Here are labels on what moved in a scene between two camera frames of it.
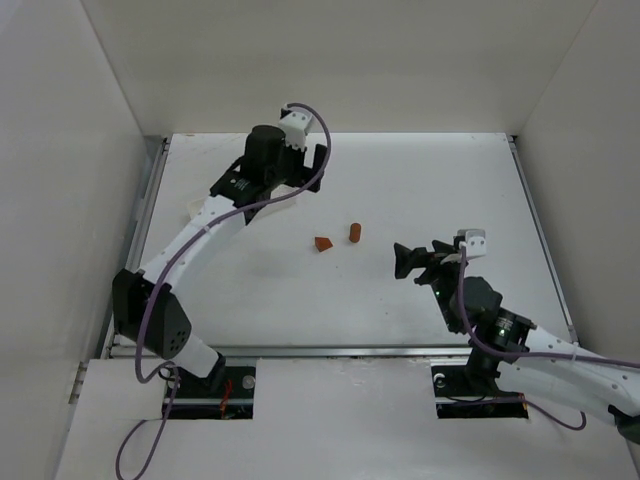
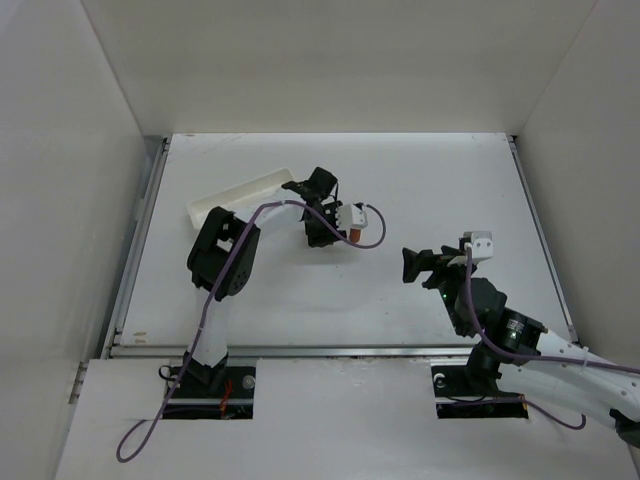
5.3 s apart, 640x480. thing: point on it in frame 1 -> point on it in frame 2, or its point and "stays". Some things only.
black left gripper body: x=310 y=167 -> x=316 y=228
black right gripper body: x=432 y=258 stays
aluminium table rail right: x=513 y=144 stays
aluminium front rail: x=284 y=351 stays
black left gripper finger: x=319 y=157 -> x=305 y=187
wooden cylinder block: x=355 y=233 stays
